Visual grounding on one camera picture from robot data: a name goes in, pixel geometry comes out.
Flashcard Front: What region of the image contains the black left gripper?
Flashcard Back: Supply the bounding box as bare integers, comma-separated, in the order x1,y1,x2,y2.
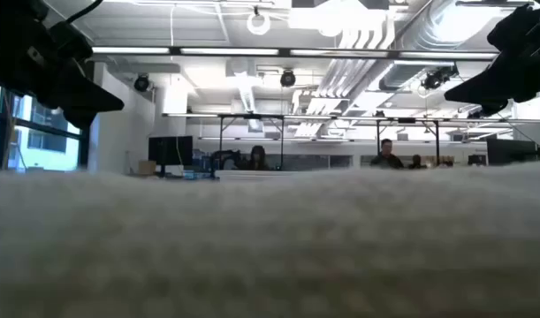
0,0,125,130

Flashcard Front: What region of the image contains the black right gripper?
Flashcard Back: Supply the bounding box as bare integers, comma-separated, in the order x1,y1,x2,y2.
444,0,540,117

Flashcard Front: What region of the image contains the black cabinet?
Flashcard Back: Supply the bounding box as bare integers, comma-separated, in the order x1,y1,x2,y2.
486,138,538,166

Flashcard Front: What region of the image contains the black computer monitor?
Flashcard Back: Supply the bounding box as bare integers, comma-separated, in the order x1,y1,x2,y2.
148,135,194,168

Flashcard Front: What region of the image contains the black overhead light bar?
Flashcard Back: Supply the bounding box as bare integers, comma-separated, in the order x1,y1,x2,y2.
90,45,500,62

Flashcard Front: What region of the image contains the white plaid dish towel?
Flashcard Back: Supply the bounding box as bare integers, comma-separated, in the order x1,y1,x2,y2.
0,159,540,318

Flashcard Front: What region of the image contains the black ceiling camera mount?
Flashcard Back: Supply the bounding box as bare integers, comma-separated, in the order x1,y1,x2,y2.
421,65,459,91

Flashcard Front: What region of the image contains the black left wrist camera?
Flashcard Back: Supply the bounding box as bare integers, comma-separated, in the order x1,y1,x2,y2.
48,19,94,63

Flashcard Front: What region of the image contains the black window frame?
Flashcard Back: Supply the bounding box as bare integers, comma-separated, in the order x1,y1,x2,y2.
0,83,90,172

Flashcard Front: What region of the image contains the black workstation frame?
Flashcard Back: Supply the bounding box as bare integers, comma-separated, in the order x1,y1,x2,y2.
375,117,441,167
217,113,285,171

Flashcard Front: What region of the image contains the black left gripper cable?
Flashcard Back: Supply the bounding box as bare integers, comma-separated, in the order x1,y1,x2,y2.
65,0,103,24

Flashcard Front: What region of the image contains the white ring lamp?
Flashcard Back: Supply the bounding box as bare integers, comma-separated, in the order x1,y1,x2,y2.
246,11,271,36

